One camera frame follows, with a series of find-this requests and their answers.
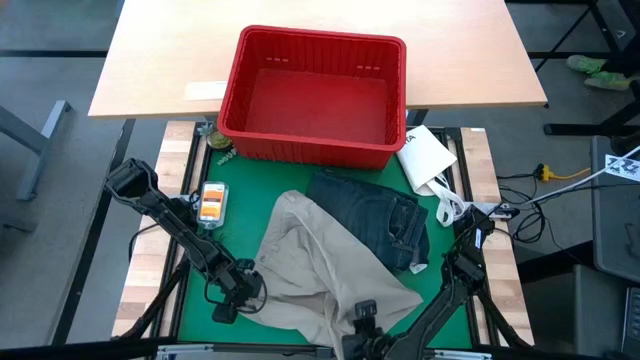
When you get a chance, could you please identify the white logo sign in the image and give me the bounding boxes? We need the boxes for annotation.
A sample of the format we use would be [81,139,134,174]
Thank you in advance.
[603,153,640,184]

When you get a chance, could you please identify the white paper label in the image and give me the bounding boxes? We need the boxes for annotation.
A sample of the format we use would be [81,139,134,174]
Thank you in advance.
[184,80,230,101]

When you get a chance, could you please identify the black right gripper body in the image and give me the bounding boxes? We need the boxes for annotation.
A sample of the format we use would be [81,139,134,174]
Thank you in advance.
[341,317,396,360]

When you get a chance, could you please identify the dark grey box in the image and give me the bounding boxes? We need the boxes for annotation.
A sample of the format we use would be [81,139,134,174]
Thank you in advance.
[519,263,629,357]

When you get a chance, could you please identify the dark blue denim jeans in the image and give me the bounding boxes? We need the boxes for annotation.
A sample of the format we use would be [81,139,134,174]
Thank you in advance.
[304,169,432,275]

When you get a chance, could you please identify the black desk frame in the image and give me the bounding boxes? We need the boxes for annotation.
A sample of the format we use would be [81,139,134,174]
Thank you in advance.
[507,0,640,137]

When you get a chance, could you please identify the black camera cable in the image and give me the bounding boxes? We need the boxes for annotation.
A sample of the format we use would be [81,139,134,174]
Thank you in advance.
[203,279,269,316]

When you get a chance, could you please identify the grey cabinet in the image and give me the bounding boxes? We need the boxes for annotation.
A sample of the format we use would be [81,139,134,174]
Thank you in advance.
[591,134,640,286]

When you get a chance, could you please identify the person's leg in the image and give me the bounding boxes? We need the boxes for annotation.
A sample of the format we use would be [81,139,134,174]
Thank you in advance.
[602,47,640,81]

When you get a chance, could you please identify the orange and white box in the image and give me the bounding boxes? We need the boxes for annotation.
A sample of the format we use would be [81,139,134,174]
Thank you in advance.
[196,180,231,231]

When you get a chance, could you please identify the grey metal table leg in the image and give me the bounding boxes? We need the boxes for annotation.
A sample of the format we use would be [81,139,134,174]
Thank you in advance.
[0,99,75,202]

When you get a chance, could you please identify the black base cable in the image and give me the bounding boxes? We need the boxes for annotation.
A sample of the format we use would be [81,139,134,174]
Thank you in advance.
[127,219,170,264]

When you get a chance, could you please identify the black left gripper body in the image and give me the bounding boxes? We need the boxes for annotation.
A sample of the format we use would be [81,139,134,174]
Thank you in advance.
[215,258,266,312]

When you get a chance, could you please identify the red plastic laundry bin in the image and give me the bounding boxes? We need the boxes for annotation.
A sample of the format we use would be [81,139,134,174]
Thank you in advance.
[216,24,408,170]

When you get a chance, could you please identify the small pineapple plant ornament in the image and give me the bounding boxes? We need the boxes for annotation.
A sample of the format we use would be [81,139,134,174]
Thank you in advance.
[198,122,241,167]

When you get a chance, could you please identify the black cable bundle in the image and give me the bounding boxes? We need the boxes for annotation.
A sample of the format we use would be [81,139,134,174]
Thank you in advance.
[494,172,569,259]

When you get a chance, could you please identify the green shoe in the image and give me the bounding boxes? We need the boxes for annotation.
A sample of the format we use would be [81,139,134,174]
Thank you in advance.
[566,54,608,75]
[583,70,636,92]

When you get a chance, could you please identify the light wooden table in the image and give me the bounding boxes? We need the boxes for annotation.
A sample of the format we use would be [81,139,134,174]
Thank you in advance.
[87,0,549,120]

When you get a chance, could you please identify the green table mat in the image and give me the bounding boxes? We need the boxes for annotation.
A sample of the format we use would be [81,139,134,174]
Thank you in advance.
[177,149,474,351]

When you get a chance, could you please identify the light grey cable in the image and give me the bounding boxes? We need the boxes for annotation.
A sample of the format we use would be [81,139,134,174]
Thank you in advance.
[530,144,640,202]

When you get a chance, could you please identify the tan garment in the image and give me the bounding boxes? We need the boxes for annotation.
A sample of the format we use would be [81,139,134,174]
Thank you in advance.
[243,189,425,359]

